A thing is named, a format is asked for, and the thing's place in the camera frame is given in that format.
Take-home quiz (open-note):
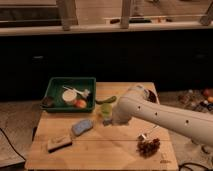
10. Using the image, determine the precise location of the dark round object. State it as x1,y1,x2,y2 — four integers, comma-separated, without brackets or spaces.
41,96,54,108

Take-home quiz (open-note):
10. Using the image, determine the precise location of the brown grape bunch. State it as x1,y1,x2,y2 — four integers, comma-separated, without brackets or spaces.
137,138,160,158

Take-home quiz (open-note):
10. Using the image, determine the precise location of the white plastic spoon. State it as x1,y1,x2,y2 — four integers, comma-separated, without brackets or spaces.
64,86,91,99

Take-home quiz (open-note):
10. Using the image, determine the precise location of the black cable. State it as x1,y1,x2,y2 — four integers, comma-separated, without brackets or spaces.
0,127,27,162

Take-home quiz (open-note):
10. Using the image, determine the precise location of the wooden brush block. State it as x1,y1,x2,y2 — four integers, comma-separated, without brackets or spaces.
47,135,72,153

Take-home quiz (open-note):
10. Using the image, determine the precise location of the white round lid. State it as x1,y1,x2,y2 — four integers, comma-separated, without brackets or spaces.
62,90,77,105

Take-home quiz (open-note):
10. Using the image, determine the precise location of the orange fruit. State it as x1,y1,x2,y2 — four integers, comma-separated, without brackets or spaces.
75,99,87,109

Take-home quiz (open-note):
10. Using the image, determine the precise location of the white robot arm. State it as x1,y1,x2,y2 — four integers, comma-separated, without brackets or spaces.
111,84,213,147

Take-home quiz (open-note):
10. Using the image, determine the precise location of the green plastic tray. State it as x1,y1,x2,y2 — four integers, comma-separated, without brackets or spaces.
41,77,96,113

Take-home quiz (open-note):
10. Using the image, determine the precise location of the green plastic cup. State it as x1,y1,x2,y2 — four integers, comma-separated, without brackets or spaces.
100,103,112,119

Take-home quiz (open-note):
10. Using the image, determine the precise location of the blue sponge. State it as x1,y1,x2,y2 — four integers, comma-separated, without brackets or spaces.
72,119,93,136

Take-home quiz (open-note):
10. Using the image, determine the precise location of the dark red bowl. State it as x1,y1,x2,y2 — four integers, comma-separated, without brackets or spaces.
148,90,157,103

